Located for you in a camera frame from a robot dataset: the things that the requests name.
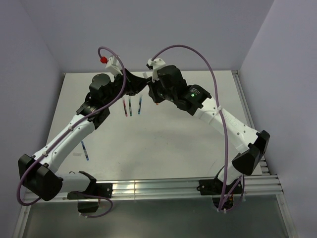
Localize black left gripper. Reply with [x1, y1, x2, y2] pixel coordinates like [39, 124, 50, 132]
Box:
[104, 69, 149, 108]

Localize magenta pen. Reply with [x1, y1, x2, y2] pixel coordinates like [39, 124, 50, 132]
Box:
[122, 97, 128, 117]

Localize green capped pen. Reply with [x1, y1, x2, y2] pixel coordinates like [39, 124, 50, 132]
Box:
[128, 96, 132, 117]

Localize light blue pen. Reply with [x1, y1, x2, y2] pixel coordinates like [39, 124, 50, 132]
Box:
[138, 94, 143, 115]

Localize dark blue capped pen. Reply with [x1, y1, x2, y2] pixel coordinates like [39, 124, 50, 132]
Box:
[81, 141, 89, 161]

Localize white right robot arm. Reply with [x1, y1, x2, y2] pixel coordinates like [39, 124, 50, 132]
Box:
[148, 65, 270, 193]

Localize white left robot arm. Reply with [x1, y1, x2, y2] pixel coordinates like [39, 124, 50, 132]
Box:
[18, 69, 149, 201]

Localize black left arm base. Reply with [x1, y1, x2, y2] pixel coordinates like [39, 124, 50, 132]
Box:
[67, 182, 113, 218]

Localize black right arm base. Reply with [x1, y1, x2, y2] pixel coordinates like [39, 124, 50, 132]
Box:
[196, 178, 244, 211]

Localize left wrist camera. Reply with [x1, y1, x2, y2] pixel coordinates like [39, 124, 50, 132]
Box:
[100, 56, 122, 76]

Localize aluminium side rail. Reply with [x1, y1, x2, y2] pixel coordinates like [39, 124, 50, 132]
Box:
[231, 70, 271, 176]

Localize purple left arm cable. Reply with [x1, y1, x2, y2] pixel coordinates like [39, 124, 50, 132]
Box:
[16, 46, 126, 218]

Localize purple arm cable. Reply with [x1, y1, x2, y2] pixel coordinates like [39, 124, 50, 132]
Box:
[16, 46, 126, 218]
[150, 45, 246, 211]

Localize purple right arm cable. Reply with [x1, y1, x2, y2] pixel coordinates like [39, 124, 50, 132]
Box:
[150, 45, 246, 211]

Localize aluminium front rail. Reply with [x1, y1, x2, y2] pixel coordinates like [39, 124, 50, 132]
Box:
[24, 173, 284, 204]

